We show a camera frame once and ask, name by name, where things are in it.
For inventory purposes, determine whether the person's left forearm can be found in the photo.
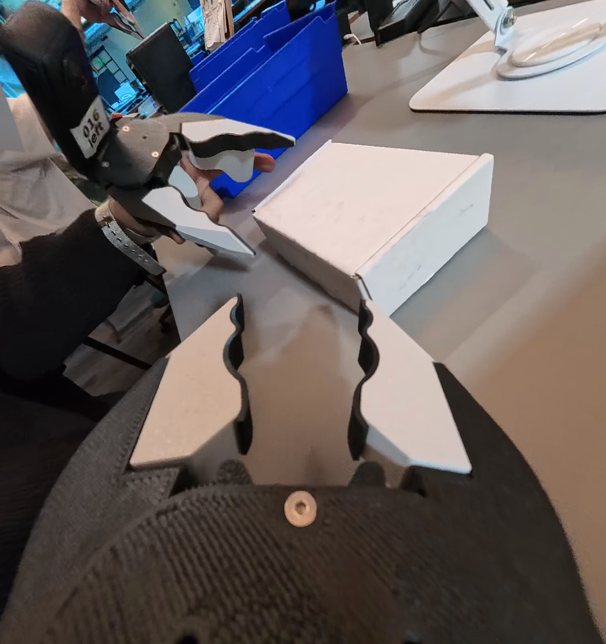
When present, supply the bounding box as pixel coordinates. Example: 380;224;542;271
0;209;155;383

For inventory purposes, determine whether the white document stand wooden board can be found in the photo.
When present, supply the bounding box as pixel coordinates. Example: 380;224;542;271
408;0;606;114

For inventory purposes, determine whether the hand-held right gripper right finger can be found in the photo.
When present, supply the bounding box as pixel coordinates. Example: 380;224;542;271
347;299;474;488

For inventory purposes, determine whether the white cardboard mailer box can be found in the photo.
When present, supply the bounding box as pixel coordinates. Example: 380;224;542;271
253;141;495;317

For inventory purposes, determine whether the grey woven watch strap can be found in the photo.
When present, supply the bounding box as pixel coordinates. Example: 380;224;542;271
96;201;166;276

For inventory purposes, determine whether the black office chair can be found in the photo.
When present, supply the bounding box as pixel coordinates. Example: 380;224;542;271
127;22;198;115

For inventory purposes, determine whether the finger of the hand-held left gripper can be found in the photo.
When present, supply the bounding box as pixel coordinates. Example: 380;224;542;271
179;118;297;183
142;166;257;260

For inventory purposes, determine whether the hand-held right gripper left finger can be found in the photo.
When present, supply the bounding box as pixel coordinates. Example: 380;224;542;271
129;295;254;474

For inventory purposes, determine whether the person's left hand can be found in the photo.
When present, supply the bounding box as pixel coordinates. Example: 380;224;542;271
107;152;277;246

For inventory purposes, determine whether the person's torso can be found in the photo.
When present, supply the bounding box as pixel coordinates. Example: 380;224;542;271
0;352;158;644

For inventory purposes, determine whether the light grey jacket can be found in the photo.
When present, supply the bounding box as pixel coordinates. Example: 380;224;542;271
0;96;110;282

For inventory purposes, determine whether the grey desk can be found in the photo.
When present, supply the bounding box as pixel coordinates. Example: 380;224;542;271
164;0;606;644

